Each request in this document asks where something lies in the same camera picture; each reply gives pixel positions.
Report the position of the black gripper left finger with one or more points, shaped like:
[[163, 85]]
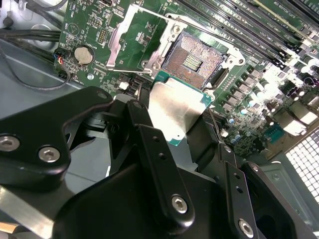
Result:
[[37, 129]]

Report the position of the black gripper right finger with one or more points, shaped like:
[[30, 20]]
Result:
[[241, 206]]

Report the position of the silver CPU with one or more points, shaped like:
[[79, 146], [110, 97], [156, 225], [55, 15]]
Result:
[[174, 109]]

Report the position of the metal socket cover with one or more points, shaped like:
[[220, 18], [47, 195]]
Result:
[[115, 49]]

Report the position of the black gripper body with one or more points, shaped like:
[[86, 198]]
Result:
[[112, 211]]

